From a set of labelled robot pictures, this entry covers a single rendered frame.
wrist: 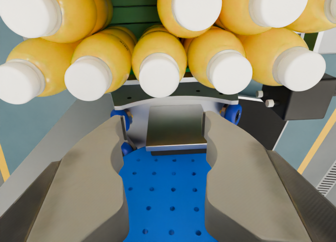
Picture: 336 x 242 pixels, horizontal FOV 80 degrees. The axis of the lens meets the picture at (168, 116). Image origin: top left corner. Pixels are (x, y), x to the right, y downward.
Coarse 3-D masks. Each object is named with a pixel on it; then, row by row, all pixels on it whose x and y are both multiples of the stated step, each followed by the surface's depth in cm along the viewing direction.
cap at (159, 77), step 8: (160, 56) 19; (144, 64) 19; (152, 64) 18; (160, 64) 18; (168, 64) 19; (144, 72) 19; (152, 72) 19; (160, 72) 19; (168, 72) 19; (176, 72) 19; (144, 80) 19; (152, 80) 19; (160, 80) 19; (168, 80) 19; (176, 80) 19; (144, 88) 20; (152, 88) 20; (160, 88) 20; (168, 88) 20; (152, 96) 20; (160, 96) 20
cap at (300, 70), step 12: (288, 60) 19; (300, 60) 19; (312, 60) 19; (324, 60) 19; (276, 72) 21; (288, 72) 19; (300, 72) 19; (312, 72) 19; (288, 84) 20; (300, 84) 20; (312, 84) 20
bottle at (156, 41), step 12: (156, 24) 32; (144, 36) 23; (156, 36) 22; (168, 36) 23; (144, 48) 21; (156, 48) 21; (168, 48) 21; (180, 48) 23; (132, 60) 23; (144, 60) 20; (180, 60) 22; (180, 72) 22
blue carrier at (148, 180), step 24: (144, 168) 33; (168, 168) 33; (192, 168) 33; (144, 192) 29; (168, 192) 29; (192, 192) 28; (144, 216) 26; (168, 216) 25; (192, 216) 25; (144, 240) 23; (168, 240) 23; (192, 240) 23; (216, 240) 23
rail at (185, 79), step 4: (188, 72) 33; (128, 76) 32; (132, 76) 32; (184, 76) 31; (188, 76) 31; (192, 76) 31; (128, 80) 31; (132, 80) 31; (136, 80) 31; (184, 80) 31; (188, 80) 31; (192, 80) 31; (196, 80) 31; (124, 84) 31; (128, 84) 31; (132, 84) 31
